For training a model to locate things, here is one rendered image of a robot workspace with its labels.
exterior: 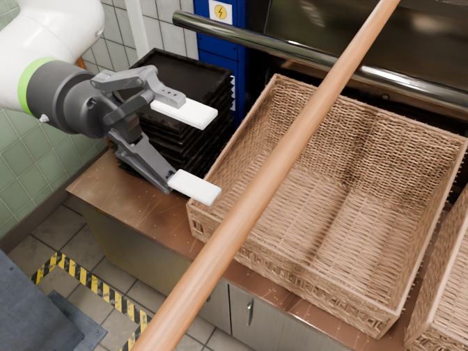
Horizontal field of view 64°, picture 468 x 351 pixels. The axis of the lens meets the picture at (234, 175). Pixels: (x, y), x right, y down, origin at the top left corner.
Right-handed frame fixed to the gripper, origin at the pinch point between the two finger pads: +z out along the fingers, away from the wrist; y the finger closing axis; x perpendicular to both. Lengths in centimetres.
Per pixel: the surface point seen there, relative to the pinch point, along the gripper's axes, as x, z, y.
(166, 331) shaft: 18.9, 9.0, -1.8
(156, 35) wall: -66, -67, 35
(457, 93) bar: -29.7, 23.8, 0.4
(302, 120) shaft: -9.9, 8.0, -2.4
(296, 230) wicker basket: -34, 4, 59
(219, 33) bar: -28.7, -16.4, 1.8
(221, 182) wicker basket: -33, -20, 51
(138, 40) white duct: -64, -75, 38
